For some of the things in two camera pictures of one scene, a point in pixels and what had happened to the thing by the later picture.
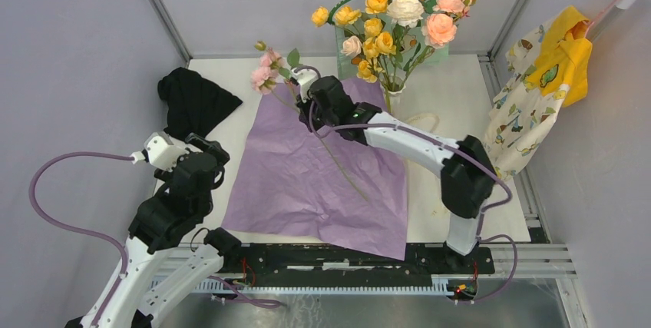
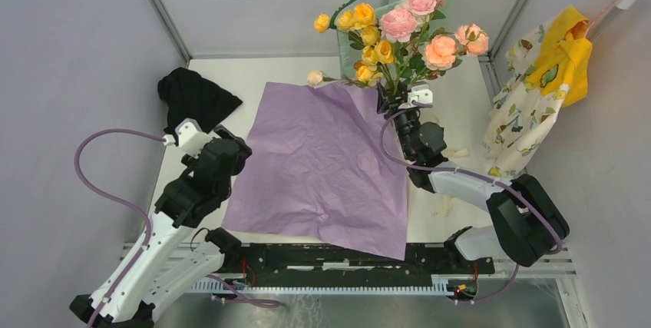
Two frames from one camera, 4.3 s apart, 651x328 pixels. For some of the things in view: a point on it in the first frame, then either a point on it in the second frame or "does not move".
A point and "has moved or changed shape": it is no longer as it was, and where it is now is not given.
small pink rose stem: (269, 77) -> (398, 25)
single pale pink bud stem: (351, 46) has moved or changed shape
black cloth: (193, 103) does not move
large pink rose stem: (439, 28) -> (442, 50)
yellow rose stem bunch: (378, 48) has moved or changed shape
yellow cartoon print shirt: (550, 58) does not move
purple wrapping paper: (291, 180) does not move
